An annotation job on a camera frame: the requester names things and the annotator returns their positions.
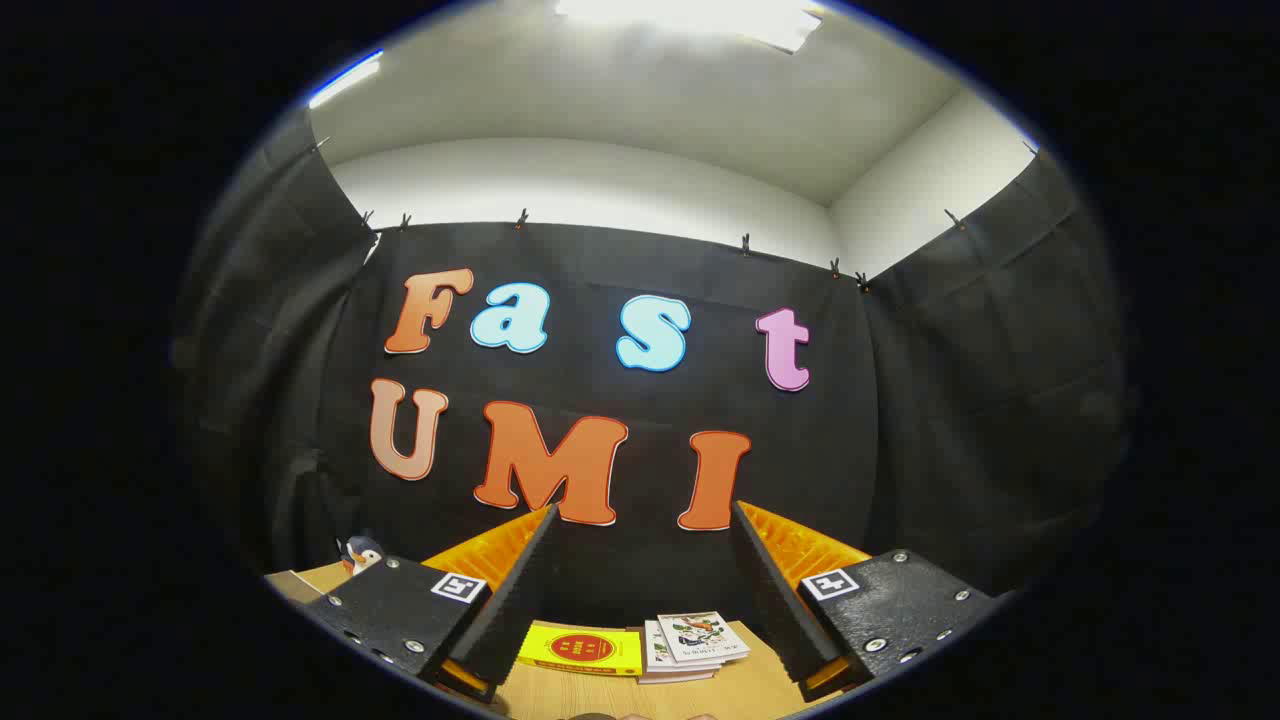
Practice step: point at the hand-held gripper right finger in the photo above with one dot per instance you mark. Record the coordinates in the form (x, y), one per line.
(770, 590)

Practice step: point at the row of black cloth clips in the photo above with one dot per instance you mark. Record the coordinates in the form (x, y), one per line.
(521, 218)

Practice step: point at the black backdrop cloth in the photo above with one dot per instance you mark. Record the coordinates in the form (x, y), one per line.
(900, 400)

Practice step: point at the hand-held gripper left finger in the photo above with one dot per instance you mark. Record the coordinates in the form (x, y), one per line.
(520, 590)

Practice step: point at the penguin plush toy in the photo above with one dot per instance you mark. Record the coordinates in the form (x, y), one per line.
(360, 555)

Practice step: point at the yellow book with red circle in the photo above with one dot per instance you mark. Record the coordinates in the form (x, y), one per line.
(582, 650)

